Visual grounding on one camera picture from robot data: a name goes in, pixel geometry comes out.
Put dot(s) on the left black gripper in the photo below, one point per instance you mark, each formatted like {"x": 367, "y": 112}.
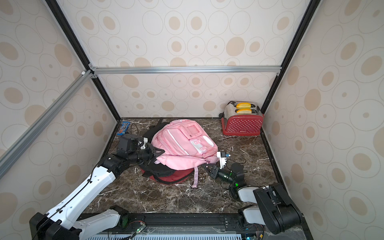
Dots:
{"x": 152, "y": 152}

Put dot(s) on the pink backpack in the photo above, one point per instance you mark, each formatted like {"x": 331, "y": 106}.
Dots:
{"x": 187, "y": 146}

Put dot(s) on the rear yellow toast slice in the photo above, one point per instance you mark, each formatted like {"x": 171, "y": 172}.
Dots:
{"x": 244, "y": 106}

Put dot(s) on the red backpack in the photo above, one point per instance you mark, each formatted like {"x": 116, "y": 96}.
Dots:
{"x": 177, "y": 177}

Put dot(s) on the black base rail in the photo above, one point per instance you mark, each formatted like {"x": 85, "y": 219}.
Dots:
{"x": 194, "y": 227}

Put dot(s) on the front yellow toast slice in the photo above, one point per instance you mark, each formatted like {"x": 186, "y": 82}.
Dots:
{"x": 244, "y": 111}

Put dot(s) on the yellow toast slice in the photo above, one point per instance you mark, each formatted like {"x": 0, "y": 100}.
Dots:
{"x": 244, "y": 106}
{"x": 244, "y": 111}

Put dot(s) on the red polka dot toaster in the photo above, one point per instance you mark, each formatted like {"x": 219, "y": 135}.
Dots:
{"x": 241, "y": 125}

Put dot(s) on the diagonal aluminium bar left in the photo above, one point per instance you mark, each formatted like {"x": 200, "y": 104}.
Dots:
{"x": 27, "y": 138}

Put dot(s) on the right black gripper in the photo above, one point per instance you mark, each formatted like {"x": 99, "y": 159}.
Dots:
{"x": 214, "y": 171}

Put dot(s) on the blue candy packet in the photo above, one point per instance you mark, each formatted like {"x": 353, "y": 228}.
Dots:
{"x": 123, "y": 128}

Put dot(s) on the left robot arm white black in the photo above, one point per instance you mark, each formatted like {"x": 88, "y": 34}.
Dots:
{"x": 61, "y": 222}

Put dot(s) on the black frame post right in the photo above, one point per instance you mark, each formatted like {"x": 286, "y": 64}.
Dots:
{"x": 304, "y": 24}

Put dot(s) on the black frame post left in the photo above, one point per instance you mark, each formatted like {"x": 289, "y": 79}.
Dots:
{"x": 76, "y": 45}

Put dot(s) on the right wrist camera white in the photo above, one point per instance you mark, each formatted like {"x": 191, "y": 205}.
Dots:
{"x": 223, "y": 158}

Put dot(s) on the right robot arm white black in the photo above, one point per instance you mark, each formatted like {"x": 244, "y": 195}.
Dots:
{"x": 271, "y": 206}

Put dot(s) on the horizontal aluminium bar rear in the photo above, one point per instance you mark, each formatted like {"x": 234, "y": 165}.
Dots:
{"x": 187, "y": 70}

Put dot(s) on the black frame post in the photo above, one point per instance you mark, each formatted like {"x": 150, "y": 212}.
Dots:
{"x": 76, "y": 45}
{"x": 304, "y": 24}

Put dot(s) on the black backpack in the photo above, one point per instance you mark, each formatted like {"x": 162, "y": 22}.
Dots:
{"x": 156, "y": 129}

